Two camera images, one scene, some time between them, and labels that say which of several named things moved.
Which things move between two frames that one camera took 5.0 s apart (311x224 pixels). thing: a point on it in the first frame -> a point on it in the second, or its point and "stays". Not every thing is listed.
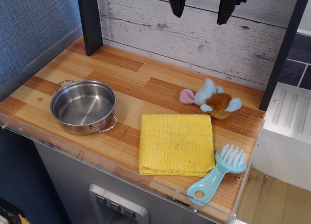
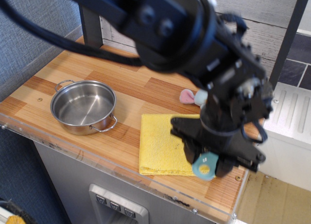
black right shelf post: [285, 50] stays
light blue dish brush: [230, 159] -> [204, 167]
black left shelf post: [90, 20] stays
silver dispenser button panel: [108, 207] stays
